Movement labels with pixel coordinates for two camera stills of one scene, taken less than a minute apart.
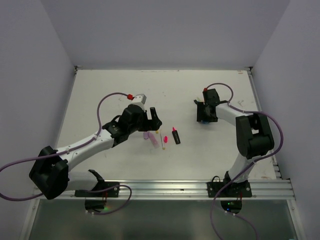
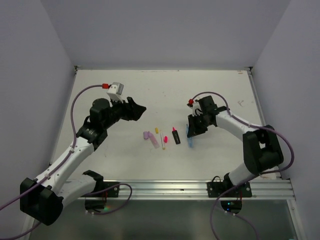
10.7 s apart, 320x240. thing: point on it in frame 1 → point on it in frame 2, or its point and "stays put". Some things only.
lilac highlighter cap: [146, 135] stays put
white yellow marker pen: [163, 146] stays put
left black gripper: [153, 124] → [132, 110]
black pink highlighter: [176, 136] stays put
